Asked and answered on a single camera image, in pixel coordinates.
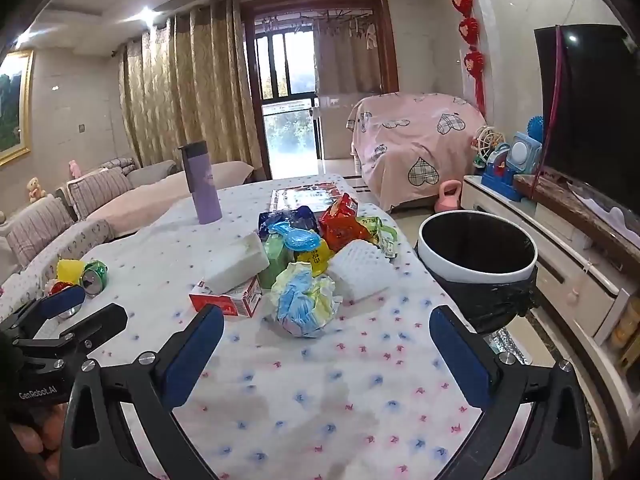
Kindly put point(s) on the striped pink pillow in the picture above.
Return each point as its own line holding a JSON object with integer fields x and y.
{"x": 97, "y": 190}
{"x": 37, "y": 227}

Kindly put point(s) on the red drink carton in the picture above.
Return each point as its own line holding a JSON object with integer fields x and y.
{"x": 230, "y": 305}

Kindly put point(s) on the beige patterned curtain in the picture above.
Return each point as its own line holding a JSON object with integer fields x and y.
{"x": 190, "y": 90}

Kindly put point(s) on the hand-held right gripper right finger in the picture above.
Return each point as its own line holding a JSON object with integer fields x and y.
{"x": 460, "y": 360}

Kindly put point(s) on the white bin with black liner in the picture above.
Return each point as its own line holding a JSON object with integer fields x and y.
{"x": 475, "y": 270}

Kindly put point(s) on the teal plastic package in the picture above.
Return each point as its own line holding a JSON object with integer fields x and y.
{"x": 295, "y": 237}

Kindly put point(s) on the crushed green can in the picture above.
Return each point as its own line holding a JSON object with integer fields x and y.
{"x": 95, "y": 277}

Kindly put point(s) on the person's left hand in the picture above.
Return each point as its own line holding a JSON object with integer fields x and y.
{"x": 35, "y": 435}

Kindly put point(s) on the brown wooden door frame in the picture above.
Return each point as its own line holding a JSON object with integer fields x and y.
{"x": 392, "y": 45}

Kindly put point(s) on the dark blue foil wrapper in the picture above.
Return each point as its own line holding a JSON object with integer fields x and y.
{"x": 287, "y": 217}

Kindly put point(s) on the red printed picture book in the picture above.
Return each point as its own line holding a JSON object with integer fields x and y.
{"x": 305, "y": 194}

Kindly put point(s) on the small yellow wrapper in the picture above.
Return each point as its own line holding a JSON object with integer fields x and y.
{"x": 69, "y": 270}

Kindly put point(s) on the green snack bag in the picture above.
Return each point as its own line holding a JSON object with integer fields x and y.
{"x": 382, "y": 235}

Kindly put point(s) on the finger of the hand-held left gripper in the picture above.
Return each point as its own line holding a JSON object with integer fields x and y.
{"x": 95, "y": 325}
{"x": 60, "y": 302}

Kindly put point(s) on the pink plush toy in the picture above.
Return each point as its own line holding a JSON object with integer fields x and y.
{"x": 75, "y": 169}

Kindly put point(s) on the white cloth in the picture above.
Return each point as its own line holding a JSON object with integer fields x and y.
{"x": 605, "y": 205}

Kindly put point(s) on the beige teddy bear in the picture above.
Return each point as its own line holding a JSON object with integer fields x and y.
{"x": 36, "y": 190}

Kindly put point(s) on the purple thermos bottle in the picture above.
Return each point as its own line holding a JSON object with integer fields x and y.
{"x": 205, "y": 195}

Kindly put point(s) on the red hanging knot decoration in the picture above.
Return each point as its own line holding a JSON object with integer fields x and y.
{"x": 467, "y": 35}

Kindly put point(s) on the green drink carton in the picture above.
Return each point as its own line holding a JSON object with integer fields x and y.
{"x": 277, "y": 260}

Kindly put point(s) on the red snack bag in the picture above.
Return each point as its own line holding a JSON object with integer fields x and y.
{"x": 340, "y": 225}

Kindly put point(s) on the crumpled blue yellow wrapper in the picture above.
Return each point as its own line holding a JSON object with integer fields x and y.
{"x": 300, "y": 305}

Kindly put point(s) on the white foam block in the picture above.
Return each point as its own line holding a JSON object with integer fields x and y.
{"x": 235, "y": 262}

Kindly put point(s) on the grey pink sofa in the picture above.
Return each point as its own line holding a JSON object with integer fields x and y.
{"x": 150, "y": 200}

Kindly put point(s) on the yellow snack bag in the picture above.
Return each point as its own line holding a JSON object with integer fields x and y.
{"x": 315, "y": 260}

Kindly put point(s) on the black flat television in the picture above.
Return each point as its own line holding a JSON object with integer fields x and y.
{"x": 595, "y": 110}

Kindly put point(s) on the pink kettlebell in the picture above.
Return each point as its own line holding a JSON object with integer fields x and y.
{"x": 446, "y": 202}

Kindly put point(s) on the pink heart print sheet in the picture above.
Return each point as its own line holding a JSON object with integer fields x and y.
{"x": 410, "y": 140}

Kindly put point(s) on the white television cabinet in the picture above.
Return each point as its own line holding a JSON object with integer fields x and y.
{"x": 560, "y": 255}

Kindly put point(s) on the yellow canister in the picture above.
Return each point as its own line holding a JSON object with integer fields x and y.
{"x": 627, "y": 325}

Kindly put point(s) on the toy ferris wheel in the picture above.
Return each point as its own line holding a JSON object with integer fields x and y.
{"x": 487, "y": 142}

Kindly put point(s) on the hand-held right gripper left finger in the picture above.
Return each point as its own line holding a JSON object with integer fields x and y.
{"x": 192, "y": 355}

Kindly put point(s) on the pink hula hoop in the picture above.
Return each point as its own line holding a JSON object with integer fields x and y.
{"x": 550, "y": 110}

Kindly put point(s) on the small red wrapper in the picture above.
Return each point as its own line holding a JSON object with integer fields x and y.
{"x": 57, "y": 287}

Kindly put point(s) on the blue toy machine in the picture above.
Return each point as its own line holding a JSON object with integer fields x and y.
{"x": 525, "y": 155}

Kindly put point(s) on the silver foil mat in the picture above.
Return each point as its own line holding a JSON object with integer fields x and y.
{"x": 510, "y": 347}

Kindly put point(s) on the white foam net sleeve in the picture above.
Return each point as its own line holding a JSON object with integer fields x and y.
{"x": 357, "y": 270}

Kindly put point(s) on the blue spiky ball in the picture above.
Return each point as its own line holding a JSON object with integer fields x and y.
{"x": 536, "y": 127}

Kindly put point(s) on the gold framed landscape painting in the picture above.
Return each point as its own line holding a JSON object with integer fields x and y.
{"x": 12, "y": 110}

